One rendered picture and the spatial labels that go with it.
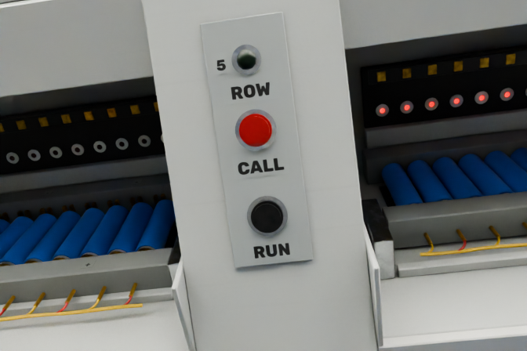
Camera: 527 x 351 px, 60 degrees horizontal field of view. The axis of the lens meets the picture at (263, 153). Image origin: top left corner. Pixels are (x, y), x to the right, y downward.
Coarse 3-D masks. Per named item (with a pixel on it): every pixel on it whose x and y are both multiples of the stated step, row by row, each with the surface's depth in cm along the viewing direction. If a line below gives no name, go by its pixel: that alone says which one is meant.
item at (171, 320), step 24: (48, 168) 41; (72, 168) 41; (96, 168) 41; (120, 168) 41; (144, 168) 41; (0, 192) 42; (168, 264) 28; (96, 312) 29; (120, 312) 28; (144, 312) 28; (168, 312) 28; (0, 336) 28; (24, 336) 28; (48, 336) 27; (72, 336) 27; (96, 336) 27; (120, 336) 26; (144, 336) 26; (168, 336) 26; (192, 336) 24
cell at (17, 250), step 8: (40, 216) 37; (48, 216) 37; (32, 224) 36; (40, 224) 36; (48, 224) 37; (24, 232) 36; (32, 232) 35; (40, 232) 36; (24, 240) 34; (32, 240) 35; (40, 240) 35; (16, 248) 33; (24, 248) 34; (32, 248) 34; (8, 256) 32; (16, 256) 33; (24, 256) 33; (16, 264) 32
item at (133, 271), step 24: (24, 264) 31; (48, 264) 30; (72, 264) 30; (96, 264) 29; (120, 264) 29; (144, 264) 29; (0, 288) 29; (24, 288) 29; (48, 288) 29; (72, 288) 29; (96, 288) 29; (120, 288) 29; (144, 288) 29; (72, 312) 28
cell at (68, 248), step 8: (96, 208) 37; (88, 216) 36; (96, 216) 37; (80, 224) 35; (88, 224) 35; (96, 224) 36; (72, 232) 34; (80, 232) 34; (88, 232) 35; (64, 240) 34; (72, 240) 33; (80, 240) 34; (88, 240) 34; (64, 248) 32; (72, 248) 33; (80, 248) 33; (56, 256) 32; (64, 256) 32; (72, 256) 32
